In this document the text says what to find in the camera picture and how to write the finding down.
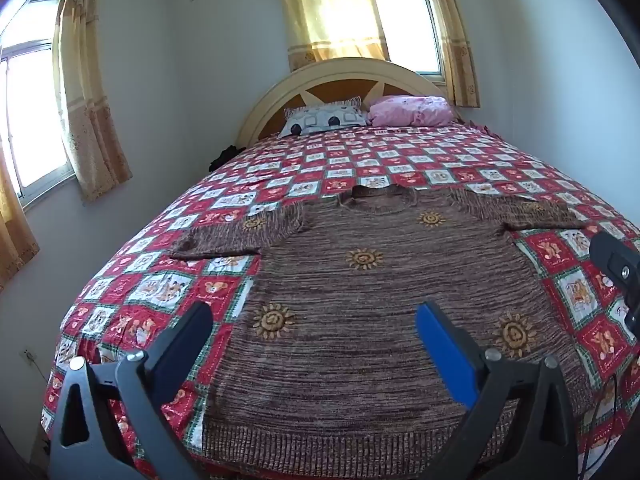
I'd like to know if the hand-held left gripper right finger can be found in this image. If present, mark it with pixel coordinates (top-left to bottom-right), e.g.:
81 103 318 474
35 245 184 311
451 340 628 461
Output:
416 302 581 480

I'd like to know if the brown knit sweater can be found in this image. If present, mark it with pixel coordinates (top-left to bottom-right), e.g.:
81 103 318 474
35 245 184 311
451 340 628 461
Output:
170 184 596 476

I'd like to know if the white black patterned pillow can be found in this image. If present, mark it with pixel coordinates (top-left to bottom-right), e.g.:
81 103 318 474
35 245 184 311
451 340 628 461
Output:
278 96 369 138

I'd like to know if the red green printed blanket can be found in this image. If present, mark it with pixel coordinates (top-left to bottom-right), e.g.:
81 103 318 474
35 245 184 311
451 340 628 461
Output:
40 119 640 480

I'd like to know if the pink pillow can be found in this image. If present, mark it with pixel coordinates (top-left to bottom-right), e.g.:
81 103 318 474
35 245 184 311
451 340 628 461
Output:
367 95 457 127

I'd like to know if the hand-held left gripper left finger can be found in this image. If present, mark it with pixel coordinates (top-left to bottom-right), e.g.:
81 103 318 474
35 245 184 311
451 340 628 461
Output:
47 301 216 480

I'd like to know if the metal frame window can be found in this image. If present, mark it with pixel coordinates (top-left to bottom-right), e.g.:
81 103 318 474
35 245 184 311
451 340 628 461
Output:
370 0 447 81
0 10 76 211

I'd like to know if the cream wooden headboard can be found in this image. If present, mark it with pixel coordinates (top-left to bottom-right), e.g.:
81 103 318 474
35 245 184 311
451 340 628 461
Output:
235 57 456 148

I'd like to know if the yellow patterned curtain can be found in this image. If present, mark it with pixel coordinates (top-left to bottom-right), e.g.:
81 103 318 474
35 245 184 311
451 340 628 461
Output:
0 145 41 293
417 0 482 108
52 0 133 204
270 0 391 73

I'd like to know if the dark cloth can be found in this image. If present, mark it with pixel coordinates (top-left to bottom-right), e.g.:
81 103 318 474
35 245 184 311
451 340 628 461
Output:
209 145 246 172

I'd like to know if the black cable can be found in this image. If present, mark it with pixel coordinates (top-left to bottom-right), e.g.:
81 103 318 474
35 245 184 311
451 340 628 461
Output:
580 372 623 480

